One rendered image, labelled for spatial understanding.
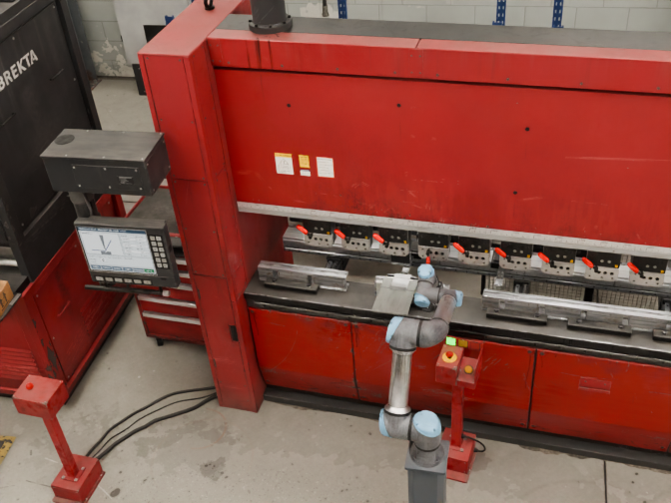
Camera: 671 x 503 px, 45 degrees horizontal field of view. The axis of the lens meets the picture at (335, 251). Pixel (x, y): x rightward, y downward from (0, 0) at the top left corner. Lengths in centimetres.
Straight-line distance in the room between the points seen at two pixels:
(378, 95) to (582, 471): 235
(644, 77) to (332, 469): 263
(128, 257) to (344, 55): 140
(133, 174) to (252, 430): 189
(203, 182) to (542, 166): 158
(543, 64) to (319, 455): 251
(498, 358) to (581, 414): 55
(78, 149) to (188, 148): 49
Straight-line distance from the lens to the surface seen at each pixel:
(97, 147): 380
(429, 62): 351
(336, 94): 370
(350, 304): 429
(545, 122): 359
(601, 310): 419
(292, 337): 457
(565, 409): 452
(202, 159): 388
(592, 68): 345
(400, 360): 348
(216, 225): 408
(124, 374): 545
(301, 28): 376
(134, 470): 491
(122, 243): 393
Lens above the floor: 371
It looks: 38 degrees down
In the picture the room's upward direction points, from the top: 5 degrees counter-clockwise
